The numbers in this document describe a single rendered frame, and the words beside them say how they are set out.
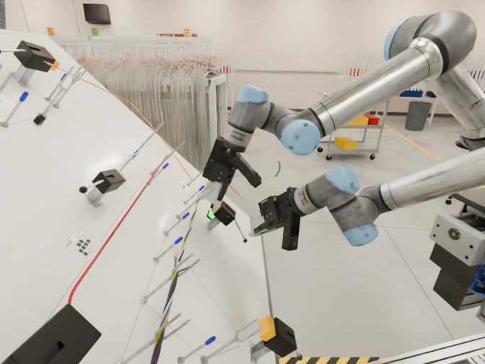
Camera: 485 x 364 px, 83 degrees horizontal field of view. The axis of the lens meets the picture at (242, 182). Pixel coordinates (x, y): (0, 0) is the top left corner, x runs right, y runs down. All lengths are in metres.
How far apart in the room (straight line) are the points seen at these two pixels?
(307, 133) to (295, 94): 8.28
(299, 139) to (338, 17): 8.43
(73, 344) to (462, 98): 0.98
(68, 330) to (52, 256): 0.20
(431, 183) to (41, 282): 0.77
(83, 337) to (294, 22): 8.71
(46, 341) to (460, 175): 0.74
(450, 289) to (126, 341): 0.92
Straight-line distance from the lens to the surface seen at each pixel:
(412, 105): 7.65
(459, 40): 0.75
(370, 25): 9.15
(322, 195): 0.70
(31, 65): 0.81
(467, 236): 0.98
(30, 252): 0.52
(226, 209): 0.82
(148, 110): 1.46
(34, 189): 0.60
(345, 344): 1.99
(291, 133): 0.59
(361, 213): 0.71
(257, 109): 0.71
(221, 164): 0.75
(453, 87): 0.95
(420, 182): 0.77
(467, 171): 0.75
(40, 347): 0.34
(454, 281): 1.09
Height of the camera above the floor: 1.54
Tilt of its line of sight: 24 degrees down
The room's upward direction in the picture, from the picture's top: 1 degrees clockwise
